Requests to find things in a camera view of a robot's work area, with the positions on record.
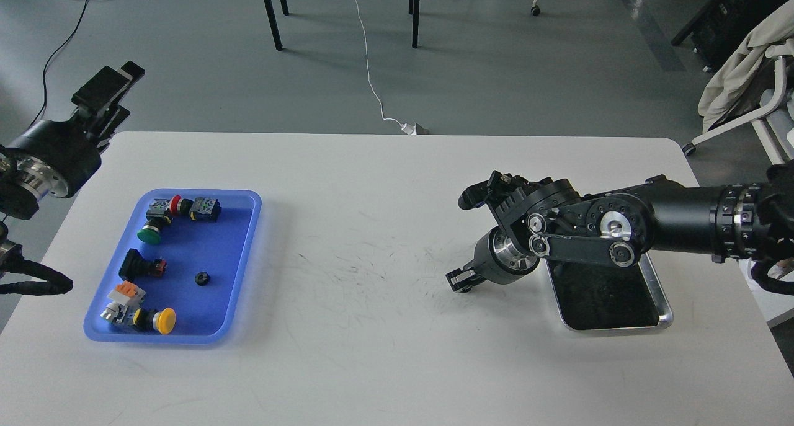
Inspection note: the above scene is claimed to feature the blue plastic tray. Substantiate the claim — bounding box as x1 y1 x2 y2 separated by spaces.
83 189 262 344

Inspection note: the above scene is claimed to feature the white chair frame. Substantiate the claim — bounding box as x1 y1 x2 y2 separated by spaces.
681 38 793 165

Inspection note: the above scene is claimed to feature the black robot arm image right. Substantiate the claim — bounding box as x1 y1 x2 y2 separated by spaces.
446 161 793 295

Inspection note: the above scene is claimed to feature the green push button switch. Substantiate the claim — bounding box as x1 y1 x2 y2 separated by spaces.
136 218 166 245

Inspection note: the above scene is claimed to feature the black table leg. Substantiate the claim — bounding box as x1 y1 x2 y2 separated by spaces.
263 0 290 52
408 0 421 48

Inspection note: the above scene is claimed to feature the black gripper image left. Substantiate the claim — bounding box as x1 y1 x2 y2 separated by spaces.
7 61 146 199

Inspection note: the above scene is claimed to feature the silver metal tray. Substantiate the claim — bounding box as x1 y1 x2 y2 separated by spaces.
545 255 673 336

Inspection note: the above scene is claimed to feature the black contact block switch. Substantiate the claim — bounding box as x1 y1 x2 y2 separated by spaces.
188 197 222 223

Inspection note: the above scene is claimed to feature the black floor cable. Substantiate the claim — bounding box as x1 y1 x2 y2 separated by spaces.
37 0 91 129

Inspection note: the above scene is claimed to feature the red push button switch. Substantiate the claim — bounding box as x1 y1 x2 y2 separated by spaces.
145 195 194 219

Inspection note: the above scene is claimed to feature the black table leg right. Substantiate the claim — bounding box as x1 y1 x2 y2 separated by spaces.
408 0 421 48

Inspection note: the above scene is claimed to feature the beige jacket on chair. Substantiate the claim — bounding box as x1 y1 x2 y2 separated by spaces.
698 0 793 133

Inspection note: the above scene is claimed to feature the yellow push button switch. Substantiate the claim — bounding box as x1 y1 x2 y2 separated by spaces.
101 304 177 335

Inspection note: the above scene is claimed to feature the black table leg left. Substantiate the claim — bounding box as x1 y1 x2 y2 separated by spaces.
263 0 290 52

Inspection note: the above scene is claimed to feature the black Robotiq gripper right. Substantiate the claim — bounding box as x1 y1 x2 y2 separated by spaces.
445 226 540 293

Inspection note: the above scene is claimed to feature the orange grey contact block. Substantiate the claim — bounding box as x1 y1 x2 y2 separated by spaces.
108 281 146 308

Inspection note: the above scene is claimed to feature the black red connector switch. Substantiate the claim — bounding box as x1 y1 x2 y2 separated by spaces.
117 248 167 282

